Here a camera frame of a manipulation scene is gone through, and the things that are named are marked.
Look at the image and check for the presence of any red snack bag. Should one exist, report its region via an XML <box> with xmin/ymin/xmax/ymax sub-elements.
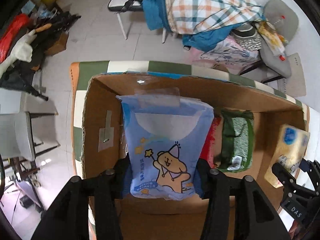
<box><xmin>200</xmin><ymin>116</ymin><xmax>223</xmax><ymax>168</ymax></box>

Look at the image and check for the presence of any light blue wipes pack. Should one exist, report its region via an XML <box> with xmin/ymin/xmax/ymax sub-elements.
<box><xmin>118</xmin><ymin>94</ymin><xmax>214</xmax><ymax>200</ymax></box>

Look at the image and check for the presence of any yellow tissue pack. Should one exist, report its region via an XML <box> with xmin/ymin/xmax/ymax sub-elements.
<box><xmin>264</xmin><ymin>124</ymin><xmax>310</xmax><ymax>189</ymax></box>

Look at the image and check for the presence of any green snack bag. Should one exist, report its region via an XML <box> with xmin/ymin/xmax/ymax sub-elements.
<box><xmin>218</xmin><ymin>109</ymin><xmax>254</xmax><ymax>173</ymax></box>

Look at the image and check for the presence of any green white checkered tablecloth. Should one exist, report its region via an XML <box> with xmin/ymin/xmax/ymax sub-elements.
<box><xmin>69</xmin><ymin>60</ymin><xmax>311</xmax><ymax>240</ymax></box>

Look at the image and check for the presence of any zebra pattern cushion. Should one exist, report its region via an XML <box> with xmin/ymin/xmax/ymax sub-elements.
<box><xmin>231</xmin><ymin>22</ymin><xmax>261</xmax><ymax>51</ymax></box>

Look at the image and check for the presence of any yellow snack box on chair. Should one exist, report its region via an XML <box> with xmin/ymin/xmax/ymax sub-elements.
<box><xmin>255</xmin><ymin>21</ymin><xmax>286</xmax><ymax>61</ymax></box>

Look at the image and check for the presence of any white goose plush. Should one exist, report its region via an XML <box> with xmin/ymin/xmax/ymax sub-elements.
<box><xmin>1</xmin><ymin>23</ymin><xmax>52</xmax><ymax>76</ymax></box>

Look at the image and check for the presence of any plaid quilt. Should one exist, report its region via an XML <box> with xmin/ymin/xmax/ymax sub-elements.
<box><xmin>164</xmin><ymin>0</ymin><xmax>263</xmax><ymax>35</ymax></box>

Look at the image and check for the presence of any white folding chair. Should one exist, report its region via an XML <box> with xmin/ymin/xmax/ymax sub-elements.
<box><xmin>107</xmin><ymin>0</ymin><xmax>167</xmax><ymax>43</ymax></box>

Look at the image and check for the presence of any grey cushioned chair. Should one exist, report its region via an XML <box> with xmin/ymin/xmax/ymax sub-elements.
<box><xmin>240</xmin><ymin>0</ymin><xmax>299</xmax><ymax>83</ymax></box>

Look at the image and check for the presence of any red plastic bag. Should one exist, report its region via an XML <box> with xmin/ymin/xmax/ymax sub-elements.
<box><xmin>0</xmin><ymin>13</ymin><xmax>30</xmax><ymax>63</ymax></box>

